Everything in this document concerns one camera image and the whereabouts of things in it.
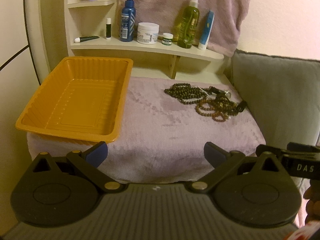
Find black strap wristwatch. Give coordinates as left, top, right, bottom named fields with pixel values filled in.
left=208, top=86, right=247, bottom=115

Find brown bead bracelets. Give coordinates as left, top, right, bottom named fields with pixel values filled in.
left=195, top=97, right=239, bottom=123

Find orange plastic tray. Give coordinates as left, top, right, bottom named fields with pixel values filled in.
left=15, top=56, right=133, bottom=145

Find dark green bead necklace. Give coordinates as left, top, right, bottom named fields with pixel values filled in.
left=164, top=83, right=208, bottom=105

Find person's hand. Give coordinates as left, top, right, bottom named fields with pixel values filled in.
left=303, top=185, right=320, bottom=224

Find grey cushion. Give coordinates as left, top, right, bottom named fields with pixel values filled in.
left=231, top=50, right=319, bottom=148

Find lilac plush towel mat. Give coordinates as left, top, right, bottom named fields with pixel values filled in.
left=26, top=76, right=266, bottom=183

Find dark green lying tube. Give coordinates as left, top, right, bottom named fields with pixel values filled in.
left=74, top=35, right=99, bottom=43

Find blue white tube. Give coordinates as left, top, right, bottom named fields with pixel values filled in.
left=198, top=10, right=215, bottom=50

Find white wooden shelf unit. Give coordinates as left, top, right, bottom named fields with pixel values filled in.
left=64, top=0, right=228, bottom=83

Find white-capped lip balm stick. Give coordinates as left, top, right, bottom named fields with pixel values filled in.
left=106, top=17, right=112, bottom=40

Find small green-label jar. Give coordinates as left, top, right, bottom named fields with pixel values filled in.
left=162, top=33, right=174, bottom=46

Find green oil spray bottle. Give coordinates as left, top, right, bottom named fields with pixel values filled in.
left=177, top=0, right=200, bottom=49

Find white cream jar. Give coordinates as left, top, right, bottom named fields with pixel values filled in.
left=137, top=22, right=159, bottom=45

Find blue spray bottle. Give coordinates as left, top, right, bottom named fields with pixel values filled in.
left=120, top=0, right=136, bottom=42

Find hanging lilac towel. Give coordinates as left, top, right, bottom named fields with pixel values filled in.
left=118, top=0, right=250, bottom=57

